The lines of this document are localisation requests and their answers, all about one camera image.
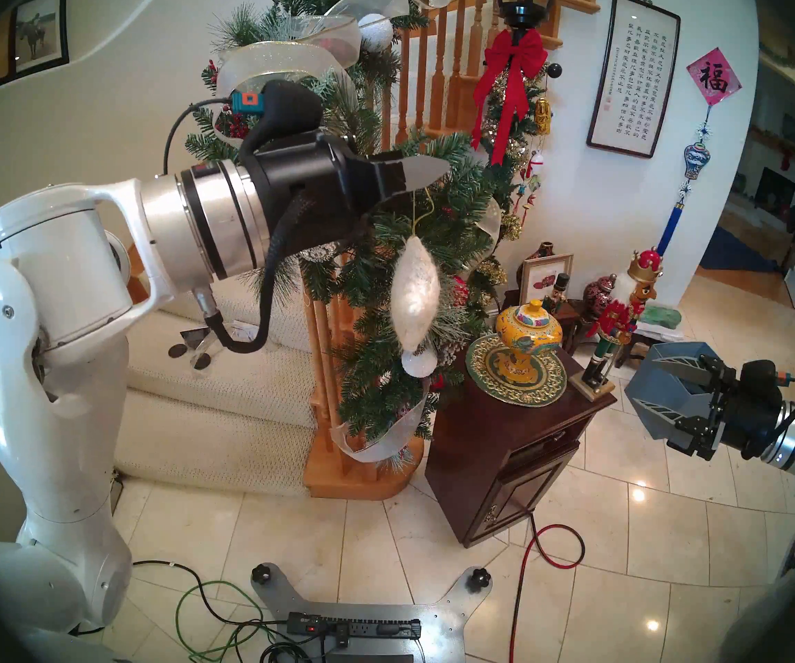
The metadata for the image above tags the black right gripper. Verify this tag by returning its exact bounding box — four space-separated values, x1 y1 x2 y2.
634 355 786 462

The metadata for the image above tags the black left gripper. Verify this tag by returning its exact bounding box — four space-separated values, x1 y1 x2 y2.
238 80 451 256

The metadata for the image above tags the white glitter star ornament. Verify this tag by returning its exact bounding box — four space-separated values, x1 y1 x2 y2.
390 189 442 353

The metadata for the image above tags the red white hanging ornament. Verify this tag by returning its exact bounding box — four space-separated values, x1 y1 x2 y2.
516 151 543 227

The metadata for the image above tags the large white ball ornament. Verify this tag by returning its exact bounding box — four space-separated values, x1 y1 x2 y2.
358 12 395 53

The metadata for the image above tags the blue grey square bin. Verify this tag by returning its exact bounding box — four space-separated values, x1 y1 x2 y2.
624 342 717 440

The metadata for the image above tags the green pine garland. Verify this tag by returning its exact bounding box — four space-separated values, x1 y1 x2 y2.
185 0 509 441

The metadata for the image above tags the tall nutcracker soldier figure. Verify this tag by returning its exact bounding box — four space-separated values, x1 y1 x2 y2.
569 249 664 403

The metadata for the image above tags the dark red cloisonne jar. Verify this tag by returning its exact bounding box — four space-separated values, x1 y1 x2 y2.
583 275 618 317

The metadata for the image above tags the green gold tinsel garland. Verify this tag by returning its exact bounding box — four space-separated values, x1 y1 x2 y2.
487 64 553 186

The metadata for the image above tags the dark slim vase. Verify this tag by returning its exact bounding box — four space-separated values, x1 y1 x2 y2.
516 242 556 286

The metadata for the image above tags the small black hat nutcracker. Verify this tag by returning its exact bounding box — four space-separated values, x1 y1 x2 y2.
542 273 571 314

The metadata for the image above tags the yellow porcelain lidded jar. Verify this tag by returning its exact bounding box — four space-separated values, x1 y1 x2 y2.
496 299 564 385

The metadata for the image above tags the small framed red picture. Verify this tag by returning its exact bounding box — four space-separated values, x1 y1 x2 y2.
520 254 574 307

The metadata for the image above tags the red velvet bow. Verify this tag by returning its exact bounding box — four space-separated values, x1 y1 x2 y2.
471 28 549 166

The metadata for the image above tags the sheer white ribbon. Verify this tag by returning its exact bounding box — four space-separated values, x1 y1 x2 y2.
212 0 457 151
330 385 433 463

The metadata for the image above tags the small white glitter ball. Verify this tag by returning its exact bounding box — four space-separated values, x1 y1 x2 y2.
401 347 438 378

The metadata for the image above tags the dark wood cabinet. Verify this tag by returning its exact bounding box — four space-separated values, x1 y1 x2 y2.
425 354 616 548

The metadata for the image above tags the green gold decorative plate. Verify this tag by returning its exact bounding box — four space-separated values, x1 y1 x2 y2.
465 332 567 408

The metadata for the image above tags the blue tassel hanging charm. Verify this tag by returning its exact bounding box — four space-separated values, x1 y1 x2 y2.
654 106 711 256

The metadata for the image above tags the clear plastic packaging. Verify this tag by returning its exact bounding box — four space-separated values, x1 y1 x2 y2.
168 321 267 371

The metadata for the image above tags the framed calligraphy scroll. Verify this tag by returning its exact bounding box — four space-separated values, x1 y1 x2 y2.
586 0 681 160

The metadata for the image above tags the carpeted wooden staircase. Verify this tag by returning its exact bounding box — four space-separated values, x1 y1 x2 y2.
111 240 426 501

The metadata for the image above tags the red diamond fu sign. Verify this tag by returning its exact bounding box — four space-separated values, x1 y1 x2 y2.
686 47 742 106

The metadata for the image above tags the framed horse picture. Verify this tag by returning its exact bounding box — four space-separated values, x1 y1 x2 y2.
9 0 70 75

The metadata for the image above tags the black power strip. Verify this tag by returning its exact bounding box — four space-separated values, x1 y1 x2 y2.
287 612 422 640

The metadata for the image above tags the black left wrist loop cable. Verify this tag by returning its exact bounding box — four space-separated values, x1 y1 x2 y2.
202 191 316 356

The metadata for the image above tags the black cable teal connector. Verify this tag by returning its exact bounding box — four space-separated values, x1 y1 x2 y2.
162 88 265 175

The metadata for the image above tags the red cable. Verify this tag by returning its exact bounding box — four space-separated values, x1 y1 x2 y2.
508 513 586 663

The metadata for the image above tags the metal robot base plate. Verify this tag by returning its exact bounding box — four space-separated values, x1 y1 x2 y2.
251 563 493 663

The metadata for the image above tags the black floor cable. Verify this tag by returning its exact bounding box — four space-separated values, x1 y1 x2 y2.
73 561 294 635

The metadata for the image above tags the green cable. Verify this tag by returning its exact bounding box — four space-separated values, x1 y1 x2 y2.
176 581 281 663

